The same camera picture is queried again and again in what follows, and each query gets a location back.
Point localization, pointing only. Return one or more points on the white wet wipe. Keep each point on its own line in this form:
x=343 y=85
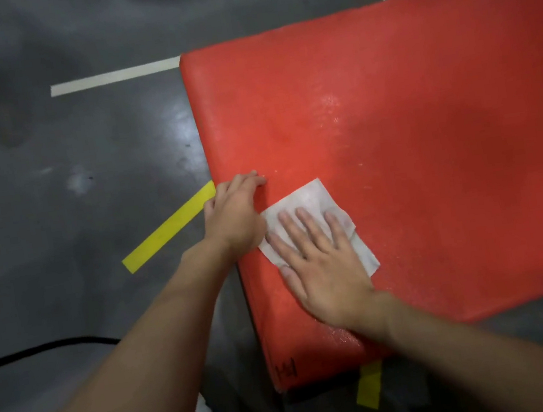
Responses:
x=300 y=199

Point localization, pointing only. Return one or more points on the person's left forearm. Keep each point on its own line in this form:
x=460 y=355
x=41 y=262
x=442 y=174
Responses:
x=134 y=371

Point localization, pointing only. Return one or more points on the person's left hand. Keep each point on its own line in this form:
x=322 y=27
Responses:
x=234 y=223

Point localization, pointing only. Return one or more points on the person's right forearm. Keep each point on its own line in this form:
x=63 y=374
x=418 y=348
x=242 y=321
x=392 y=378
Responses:
x=482 y=370

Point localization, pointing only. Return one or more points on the long yellow tape strip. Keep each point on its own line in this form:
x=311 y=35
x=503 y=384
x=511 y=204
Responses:
x=169 y=226

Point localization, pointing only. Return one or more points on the person's right hand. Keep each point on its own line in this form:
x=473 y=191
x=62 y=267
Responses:
x=328 y=275

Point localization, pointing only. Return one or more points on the red mat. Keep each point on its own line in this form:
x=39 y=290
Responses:
x=411 y=95

